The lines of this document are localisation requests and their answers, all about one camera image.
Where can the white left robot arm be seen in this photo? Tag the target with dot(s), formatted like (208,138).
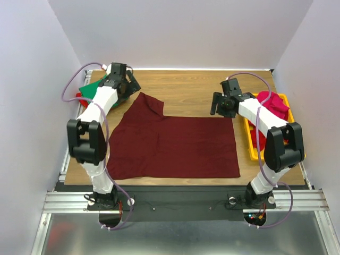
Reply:
(88,134)

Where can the aluminium frame rail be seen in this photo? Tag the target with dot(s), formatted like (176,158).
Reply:
(303,200)

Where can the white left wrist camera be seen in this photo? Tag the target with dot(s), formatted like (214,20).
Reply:
(107,68)

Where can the green folded t shirt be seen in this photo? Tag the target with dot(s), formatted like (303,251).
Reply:
(90,90)

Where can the red t shirt in tray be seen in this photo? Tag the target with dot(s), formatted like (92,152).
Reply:
(262,139)

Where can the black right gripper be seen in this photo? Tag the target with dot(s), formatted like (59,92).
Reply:
(218,103)

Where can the red folded t shirt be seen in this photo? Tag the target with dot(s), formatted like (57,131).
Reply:
(82,102)

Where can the maroon t shirt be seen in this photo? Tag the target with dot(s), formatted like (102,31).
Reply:
(146,143)

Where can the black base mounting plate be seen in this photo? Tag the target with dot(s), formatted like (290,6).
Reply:
(180,203)

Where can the yellow plastic tray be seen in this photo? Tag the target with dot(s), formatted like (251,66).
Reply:
(252,151)

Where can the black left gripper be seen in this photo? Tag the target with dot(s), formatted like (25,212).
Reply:
(134,86)

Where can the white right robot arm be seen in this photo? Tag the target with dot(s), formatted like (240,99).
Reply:
(284,147)

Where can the magenta t shirt in tray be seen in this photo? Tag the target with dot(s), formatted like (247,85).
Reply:
(275,104)

